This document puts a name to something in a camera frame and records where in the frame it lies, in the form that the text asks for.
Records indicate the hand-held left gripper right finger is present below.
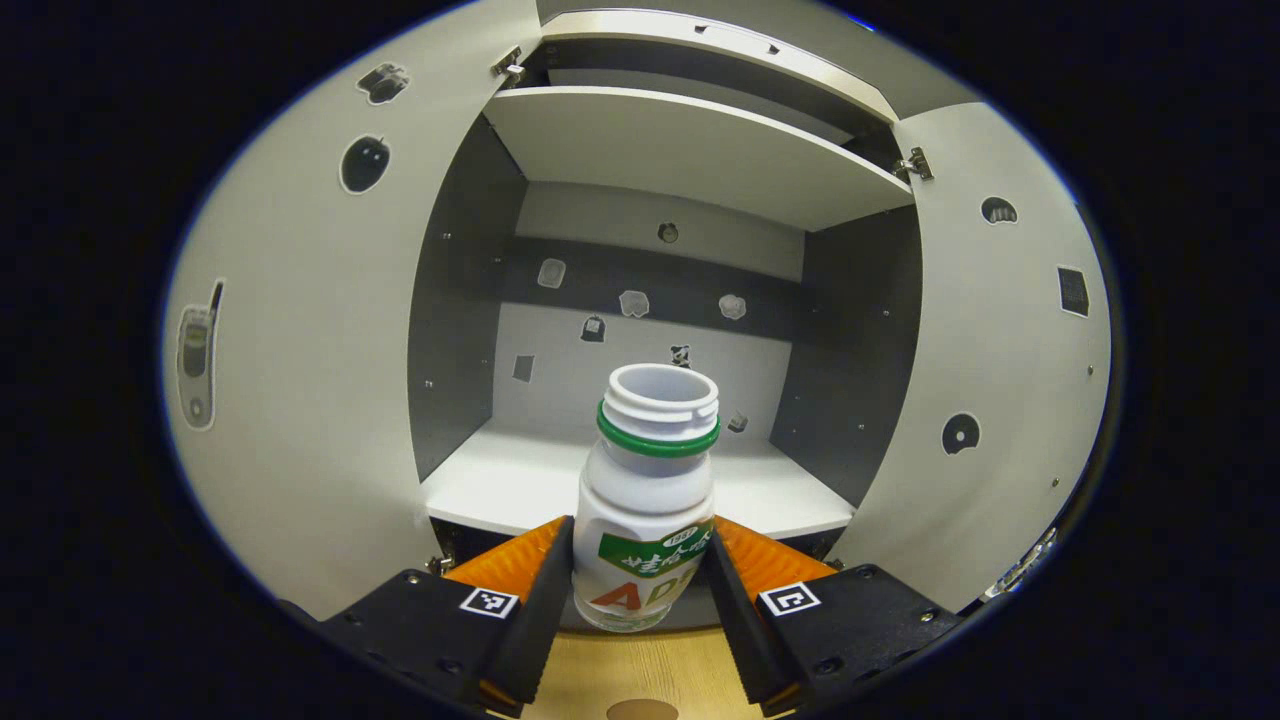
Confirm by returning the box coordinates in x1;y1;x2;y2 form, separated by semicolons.
703;515;966;716

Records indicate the white cabinet shelf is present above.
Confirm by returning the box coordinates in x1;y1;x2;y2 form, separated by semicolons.
482;85;916;233
420;415;858;541

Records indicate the white cabinet drawer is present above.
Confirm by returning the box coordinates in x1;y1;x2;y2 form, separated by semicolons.
540;8;901;126

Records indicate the white cabinet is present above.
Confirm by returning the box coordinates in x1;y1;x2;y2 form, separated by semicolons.
405;8;926;631

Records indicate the white cabinet door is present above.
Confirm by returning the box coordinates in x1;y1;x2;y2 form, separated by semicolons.
160;0;546;621
830;100;1113;613

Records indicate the white plastic bottle green label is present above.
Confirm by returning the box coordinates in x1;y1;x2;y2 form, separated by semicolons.
572;363;721;634

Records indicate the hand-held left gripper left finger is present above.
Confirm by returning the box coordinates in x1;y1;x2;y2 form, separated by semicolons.
318;515;578;713

